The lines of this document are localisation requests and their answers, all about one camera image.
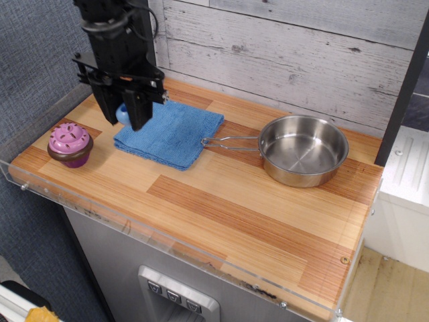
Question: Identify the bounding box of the blue folded towel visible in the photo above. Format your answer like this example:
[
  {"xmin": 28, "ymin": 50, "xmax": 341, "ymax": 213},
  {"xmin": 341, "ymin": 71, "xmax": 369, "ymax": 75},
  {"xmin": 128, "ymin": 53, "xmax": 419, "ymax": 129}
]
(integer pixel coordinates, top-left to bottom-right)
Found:
[{"xmin": 114, "ymin": 101, "xmax": 225, "ymax": 171}]

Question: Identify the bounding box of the stainless steel pot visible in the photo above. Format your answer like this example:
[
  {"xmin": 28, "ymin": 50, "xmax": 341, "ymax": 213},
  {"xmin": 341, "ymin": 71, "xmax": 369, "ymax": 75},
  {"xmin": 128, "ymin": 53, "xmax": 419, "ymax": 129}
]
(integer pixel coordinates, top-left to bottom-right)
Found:
[{"xmin": 200, "ymin": 115, "xmax": 349, "ymax": 188}]

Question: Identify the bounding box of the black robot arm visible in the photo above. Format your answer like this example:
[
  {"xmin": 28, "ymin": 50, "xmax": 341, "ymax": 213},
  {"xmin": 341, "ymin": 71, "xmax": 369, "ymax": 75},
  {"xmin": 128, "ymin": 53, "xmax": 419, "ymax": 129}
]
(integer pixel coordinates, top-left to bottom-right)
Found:
[{"xmin": 73, "ymin": 0, "xmax": 168, "ymax": 131}]

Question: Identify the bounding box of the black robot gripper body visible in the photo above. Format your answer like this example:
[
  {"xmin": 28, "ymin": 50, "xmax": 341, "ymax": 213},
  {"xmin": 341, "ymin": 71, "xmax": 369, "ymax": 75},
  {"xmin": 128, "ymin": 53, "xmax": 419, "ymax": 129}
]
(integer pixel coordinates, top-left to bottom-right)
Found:
[{"xmin": 73, "ymin": 19, "xmax": 168, "ymax": 104}]

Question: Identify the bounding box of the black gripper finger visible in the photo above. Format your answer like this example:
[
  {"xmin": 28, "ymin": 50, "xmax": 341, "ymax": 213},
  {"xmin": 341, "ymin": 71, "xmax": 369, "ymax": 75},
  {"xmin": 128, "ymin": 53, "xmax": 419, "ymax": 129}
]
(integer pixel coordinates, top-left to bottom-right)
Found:
[
  {"xmin": 122, "ymin": 90, "xmax": 153, "ymax": 131},
  {"xmin": 91, "ymin": 84, "xmax": 123, "ymax": 125}
]

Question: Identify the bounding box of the blue and grey toy spoon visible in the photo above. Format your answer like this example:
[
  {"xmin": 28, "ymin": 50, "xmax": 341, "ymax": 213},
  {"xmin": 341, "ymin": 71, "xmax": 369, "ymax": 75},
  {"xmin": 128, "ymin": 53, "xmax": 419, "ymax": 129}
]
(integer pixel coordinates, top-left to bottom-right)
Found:
[{"xmin": 115, "ymin": 103, "xmax": 131, "ymax": 126}]

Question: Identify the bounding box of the yellow object at corner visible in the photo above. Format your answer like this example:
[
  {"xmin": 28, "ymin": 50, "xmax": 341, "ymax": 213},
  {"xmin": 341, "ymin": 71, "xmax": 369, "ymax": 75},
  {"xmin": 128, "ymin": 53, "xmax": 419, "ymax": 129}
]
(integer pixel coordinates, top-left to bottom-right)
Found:
[{"xmin": 25, "ymin": 307, "xmax": 60, "ymax": 322}]

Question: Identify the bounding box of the white ribbed appliance top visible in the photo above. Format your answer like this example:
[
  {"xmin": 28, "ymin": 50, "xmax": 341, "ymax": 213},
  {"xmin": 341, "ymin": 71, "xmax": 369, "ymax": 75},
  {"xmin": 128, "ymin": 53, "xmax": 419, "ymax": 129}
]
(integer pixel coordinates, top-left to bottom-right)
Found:
[{"xmin": 381, "ymin": 126, "xmax": 428, "ymax": 207}]

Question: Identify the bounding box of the grey toy fridge cabinet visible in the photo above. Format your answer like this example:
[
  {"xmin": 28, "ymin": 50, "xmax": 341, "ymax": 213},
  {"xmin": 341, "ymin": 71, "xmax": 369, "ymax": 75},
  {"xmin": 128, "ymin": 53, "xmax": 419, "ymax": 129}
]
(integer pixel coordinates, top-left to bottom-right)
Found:
[{"xmin": 63, "ymin": 206, "xmax": 336, "ymax": 322}]

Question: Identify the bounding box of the clear acrylic table guard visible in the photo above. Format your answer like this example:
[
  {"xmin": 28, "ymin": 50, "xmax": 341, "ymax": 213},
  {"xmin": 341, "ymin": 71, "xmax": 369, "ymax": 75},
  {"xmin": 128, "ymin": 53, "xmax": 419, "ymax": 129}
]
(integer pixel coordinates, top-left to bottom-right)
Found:
[{"xmin": 2, "ymin": 153, "xmax": 381, "ymax": 321}]

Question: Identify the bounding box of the silver dispenser button panel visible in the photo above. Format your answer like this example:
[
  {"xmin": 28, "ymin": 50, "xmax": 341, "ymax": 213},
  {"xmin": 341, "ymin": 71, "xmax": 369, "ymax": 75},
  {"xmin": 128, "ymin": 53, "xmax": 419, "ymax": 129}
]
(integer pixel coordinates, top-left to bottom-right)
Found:
[{"xmin": 138, "ymin": 265, "xmax": 221, "ymax": 321}]

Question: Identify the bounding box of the purple toy cupcake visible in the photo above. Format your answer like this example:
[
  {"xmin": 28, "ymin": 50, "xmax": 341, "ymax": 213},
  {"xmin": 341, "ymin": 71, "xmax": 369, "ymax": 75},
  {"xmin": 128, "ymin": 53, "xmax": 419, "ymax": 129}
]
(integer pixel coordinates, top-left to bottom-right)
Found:
[{"xmin": 47, "ymin": 122, "xmax": 93, "ymax": 168}]

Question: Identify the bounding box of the black frame bar right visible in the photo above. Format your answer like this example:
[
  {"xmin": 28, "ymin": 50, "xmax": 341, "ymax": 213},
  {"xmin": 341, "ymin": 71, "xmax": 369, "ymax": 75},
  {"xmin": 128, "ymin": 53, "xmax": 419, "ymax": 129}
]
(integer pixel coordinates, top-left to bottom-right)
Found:
[{"xmin": 374, "ymin": 13, "xmax": 428, "ymax": 166}]

